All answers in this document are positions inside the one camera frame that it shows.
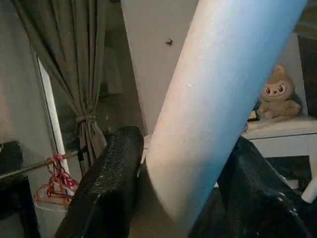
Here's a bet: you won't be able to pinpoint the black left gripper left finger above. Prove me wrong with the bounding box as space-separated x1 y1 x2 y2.
54 125 145 238

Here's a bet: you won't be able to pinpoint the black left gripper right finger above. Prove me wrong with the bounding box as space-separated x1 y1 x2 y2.
192 136 317 238

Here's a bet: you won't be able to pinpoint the white glass-door cabinet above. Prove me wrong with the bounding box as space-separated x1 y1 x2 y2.
241 115 317 192

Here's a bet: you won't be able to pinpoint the thin grey metal rod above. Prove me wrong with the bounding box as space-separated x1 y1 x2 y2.
0 146 88 179

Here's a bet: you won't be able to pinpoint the white slim pole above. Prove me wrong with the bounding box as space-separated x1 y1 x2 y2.
36 56 75 197

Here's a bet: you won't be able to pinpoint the black glossy mat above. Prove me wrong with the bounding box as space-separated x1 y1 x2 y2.
0 140 41 238

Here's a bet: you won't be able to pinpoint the beige plush toy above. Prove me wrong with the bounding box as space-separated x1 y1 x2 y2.
256 64 302 120

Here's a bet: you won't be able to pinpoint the large dark screen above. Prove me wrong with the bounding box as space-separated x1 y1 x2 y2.
297 34 317 118

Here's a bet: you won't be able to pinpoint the grey-brown curtain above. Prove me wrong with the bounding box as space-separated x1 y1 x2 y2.
11 0 139 176

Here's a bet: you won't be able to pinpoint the red wire hangers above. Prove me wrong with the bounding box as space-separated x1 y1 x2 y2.
33 153 80 207

